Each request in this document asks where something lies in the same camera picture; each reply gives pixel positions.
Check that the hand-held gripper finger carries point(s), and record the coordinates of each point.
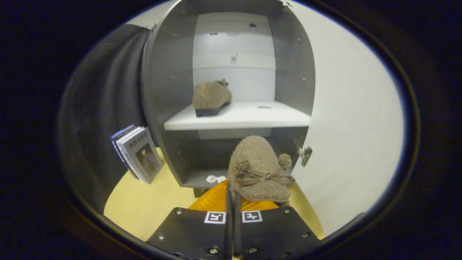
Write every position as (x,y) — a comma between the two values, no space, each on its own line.
(237,231)
(228,231)

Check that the brown fuzzy shoe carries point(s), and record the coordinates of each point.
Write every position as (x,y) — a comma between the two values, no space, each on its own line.
(211,95)
(258,159)

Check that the white shoe cabinet door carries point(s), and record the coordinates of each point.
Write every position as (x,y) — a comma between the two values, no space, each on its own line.
(353,126)

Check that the dark grey shoe cabinet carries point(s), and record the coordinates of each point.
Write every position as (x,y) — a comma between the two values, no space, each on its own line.
(162,72)

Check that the metal door hinge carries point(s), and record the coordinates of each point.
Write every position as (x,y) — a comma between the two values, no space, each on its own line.
(306,156)

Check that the white cabinet shelf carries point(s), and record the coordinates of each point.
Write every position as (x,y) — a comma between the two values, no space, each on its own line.
(238,117)

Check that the grey cover book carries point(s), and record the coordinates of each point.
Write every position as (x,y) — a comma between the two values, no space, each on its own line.
(144,159)

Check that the blue white book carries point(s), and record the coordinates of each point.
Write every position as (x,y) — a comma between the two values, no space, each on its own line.
(114,141)
(121,144)

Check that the black backdrop cloth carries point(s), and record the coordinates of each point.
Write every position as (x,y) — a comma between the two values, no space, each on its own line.
(101,108)

